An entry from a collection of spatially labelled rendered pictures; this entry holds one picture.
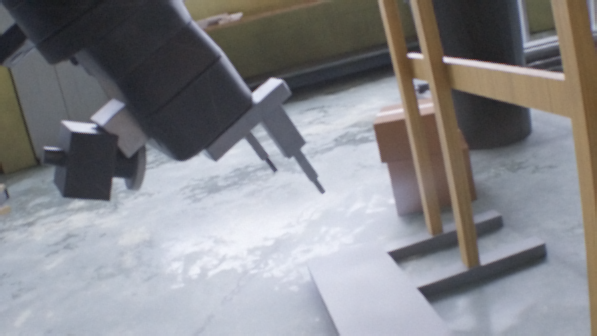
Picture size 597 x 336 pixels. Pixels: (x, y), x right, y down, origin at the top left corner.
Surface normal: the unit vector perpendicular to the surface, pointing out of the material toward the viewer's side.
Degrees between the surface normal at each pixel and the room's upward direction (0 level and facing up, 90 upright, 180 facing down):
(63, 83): 90
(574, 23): 90
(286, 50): 90
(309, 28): 90
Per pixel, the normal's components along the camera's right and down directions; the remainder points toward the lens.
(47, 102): 0.16, 0.19
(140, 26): 0.60, 0.33
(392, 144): -0.22, 0.28
